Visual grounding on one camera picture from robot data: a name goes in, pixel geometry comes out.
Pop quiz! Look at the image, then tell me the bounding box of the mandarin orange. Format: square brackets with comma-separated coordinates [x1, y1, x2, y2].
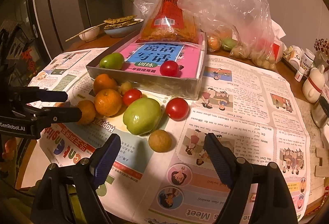
[94, 88, 123, 117]
[76, 100, 97, 125]
[93, 74, 118, 96]

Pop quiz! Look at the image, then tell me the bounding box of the small white bottle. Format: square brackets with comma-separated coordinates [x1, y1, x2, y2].
[295, 67, 305, 82]

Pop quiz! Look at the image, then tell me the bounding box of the cherry tomato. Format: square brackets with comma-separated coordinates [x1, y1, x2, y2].
[160, 60, 180, 77]
[165, 97, 189, 121]
[123, 88, 142, 106]

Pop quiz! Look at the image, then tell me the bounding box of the bunch of bagged longans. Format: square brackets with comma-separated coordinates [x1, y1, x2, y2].
[229, 46, 277, 70]

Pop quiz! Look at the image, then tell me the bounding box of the small brown longan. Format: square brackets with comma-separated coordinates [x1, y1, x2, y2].
[118, 81, 134, 96]

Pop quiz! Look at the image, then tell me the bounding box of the small white bowl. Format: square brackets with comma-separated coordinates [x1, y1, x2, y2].
[78, 25, 101, 42]

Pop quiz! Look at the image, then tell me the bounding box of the crumpled clear plastic bag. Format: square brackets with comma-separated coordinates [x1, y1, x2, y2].
[134, 0, 165, 20]

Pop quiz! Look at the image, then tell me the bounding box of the bagged green fruit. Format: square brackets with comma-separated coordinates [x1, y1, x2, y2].
[221, 38, 237, 51]

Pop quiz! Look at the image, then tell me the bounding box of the clear plastic bag with produce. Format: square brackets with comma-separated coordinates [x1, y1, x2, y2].
[177, 0, 279, 70]

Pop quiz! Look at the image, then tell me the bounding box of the red snack packet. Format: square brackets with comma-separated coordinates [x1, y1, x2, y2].
[136, 0, 203, 44]

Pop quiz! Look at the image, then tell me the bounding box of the white medicine bottle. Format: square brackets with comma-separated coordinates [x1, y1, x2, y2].
[289, 46, 302, 65]

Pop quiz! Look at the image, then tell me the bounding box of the pair of wooden chopsticks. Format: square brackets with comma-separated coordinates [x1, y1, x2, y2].
[65, 22, 107, 42]

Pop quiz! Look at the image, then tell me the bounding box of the dried flower bunch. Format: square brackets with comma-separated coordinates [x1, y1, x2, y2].
[314, 38, 329, 65]

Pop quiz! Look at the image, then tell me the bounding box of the bagged orange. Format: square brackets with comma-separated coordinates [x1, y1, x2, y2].
[207, 34, 221, 52]

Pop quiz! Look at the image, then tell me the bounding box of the metal container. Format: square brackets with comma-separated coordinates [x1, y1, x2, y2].
[311, 91, 329, 128]

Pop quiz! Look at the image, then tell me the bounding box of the pink book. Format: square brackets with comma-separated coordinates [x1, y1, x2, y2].
[119, 43, 206, 79]

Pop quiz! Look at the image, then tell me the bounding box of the white pig figurine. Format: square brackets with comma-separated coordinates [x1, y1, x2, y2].
[303, 65, 326, 103]

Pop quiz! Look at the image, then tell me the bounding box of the small green fruit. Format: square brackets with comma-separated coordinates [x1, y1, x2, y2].
[99, 53, 125, 70]

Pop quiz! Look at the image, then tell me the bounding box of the stack of flat pancakes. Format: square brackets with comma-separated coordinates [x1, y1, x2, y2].
[103, 16, 138, 30]

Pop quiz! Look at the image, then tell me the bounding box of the grey rectangular tray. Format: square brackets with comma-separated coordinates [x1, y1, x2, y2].
[86, 31, 207, 101]

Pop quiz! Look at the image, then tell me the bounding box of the large green fruit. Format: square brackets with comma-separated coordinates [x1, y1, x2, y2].
[123, 97, 163, 136]

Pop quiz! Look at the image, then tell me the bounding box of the blue bowl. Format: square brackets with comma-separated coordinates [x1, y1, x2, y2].
[103, 18, 145, 38]

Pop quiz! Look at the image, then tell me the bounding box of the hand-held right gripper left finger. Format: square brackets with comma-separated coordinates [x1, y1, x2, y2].
[31, 134, 121, 224]

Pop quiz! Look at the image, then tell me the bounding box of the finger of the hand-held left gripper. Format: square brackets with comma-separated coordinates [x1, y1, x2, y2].
[10, 87, 68, 103]
[24, 107, 83, 123]

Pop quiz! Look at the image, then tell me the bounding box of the illustrated newspaper sheet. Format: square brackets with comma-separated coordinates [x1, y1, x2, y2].
[38, 55, 311, 223]

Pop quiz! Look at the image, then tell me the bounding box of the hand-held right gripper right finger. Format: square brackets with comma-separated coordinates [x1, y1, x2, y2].
[203, 133, 300, 224]

